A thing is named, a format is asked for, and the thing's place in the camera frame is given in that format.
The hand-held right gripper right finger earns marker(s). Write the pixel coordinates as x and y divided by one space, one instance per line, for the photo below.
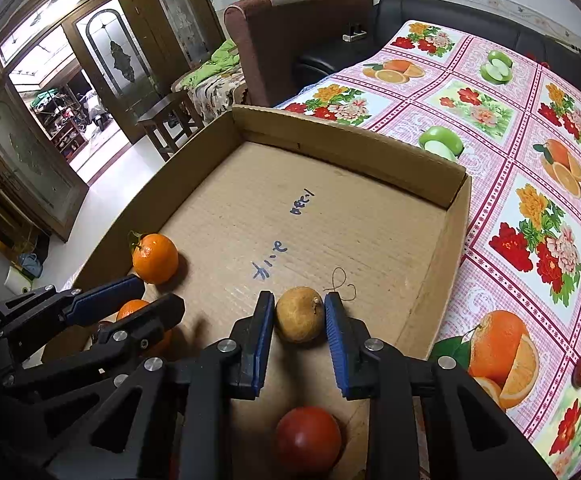
338 345

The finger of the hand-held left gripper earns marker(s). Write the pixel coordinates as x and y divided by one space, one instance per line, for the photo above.
140 322
105 292

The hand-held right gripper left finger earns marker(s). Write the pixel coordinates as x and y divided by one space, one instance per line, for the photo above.
263 345

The orange mandarin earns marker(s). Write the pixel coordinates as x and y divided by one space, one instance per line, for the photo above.
130 309
155 257

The tan round fruit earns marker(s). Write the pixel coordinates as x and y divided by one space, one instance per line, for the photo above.
298 317

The red tomato with green stem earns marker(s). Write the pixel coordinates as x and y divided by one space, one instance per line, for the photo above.
308 440

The shallow cardboard box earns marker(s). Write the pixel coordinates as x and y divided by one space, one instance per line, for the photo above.
320 220

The dark thread loop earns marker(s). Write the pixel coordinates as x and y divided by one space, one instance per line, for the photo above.
340 285

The blue bag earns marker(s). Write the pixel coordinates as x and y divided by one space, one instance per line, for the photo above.
30 264

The white paper roll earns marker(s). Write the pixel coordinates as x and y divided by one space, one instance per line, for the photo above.
18 282

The wooden glass door leaf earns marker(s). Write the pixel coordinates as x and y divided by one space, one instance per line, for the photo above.
113 60
185 10
25 160

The parked scooter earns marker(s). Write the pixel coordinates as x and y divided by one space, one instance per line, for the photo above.
98 110

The dark wooden stool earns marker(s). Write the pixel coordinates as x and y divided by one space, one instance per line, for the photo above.
168 120

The cluttered storage rack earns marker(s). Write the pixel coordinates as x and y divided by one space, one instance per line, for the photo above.
58 115

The floral bed cover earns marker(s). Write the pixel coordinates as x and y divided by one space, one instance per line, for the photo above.
215 97

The green blanket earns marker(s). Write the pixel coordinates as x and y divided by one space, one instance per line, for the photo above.
215 62

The pink fruit print tablecloth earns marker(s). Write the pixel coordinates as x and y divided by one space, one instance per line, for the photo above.
495 125

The brown armchair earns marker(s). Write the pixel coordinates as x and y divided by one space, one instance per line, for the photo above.
290 35

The black leather sofa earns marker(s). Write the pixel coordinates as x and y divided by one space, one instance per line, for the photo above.
410 15

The metal bracket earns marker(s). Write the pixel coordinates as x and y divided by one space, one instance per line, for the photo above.
354 34

